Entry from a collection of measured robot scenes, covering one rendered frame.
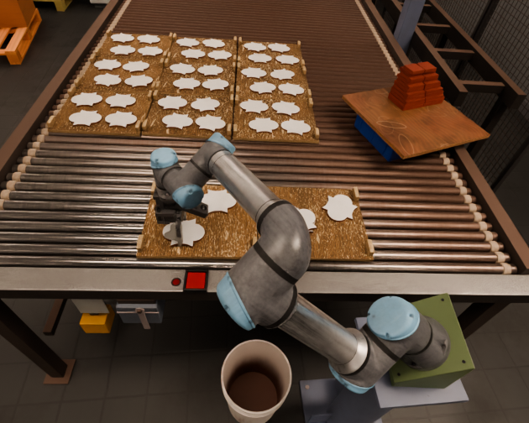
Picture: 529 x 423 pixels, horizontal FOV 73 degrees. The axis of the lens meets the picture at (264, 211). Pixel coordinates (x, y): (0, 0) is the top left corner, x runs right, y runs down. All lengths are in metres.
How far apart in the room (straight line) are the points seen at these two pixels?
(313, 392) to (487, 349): 1.06
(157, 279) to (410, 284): 0.85
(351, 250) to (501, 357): 1.44
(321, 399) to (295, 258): 1.43
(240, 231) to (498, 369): 1.73
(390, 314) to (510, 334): 1.74
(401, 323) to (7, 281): 1.17
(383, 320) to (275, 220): 0.42
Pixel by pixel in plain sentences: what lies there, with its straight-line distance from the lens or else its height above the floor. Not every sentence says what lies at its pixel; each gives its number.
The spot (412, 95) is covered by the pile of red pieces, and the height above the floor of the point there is 1.11.
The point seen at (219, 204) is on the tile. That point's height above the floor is 0.95.
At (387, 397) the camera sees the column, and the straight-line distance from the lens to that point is 1.20.
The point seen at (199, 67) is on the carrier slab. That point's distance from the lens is 2.28.
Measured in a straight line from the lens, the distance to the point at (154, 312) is 1.31.
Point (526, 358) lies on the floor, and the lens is 2.64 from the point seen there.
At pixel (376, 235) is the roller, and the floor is 0.91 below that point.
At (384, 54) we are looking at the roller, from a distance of 2.76.
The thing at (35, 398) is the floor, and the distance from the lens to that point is 2.23.
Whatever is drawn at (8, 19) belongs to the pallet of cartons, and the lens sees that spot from 5.31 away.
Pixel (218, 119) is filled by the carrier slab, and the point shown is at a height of 0.95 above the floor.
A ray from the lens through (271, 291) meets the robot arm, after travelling 0.69.
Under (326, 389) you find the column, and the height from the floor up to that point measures 0.01.
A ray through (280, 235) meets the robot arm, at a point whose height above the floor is 1.42.
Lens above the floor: 1.95
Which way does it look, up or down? 48 degrees down
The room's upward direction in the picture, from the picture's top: 6 degrees clockwise
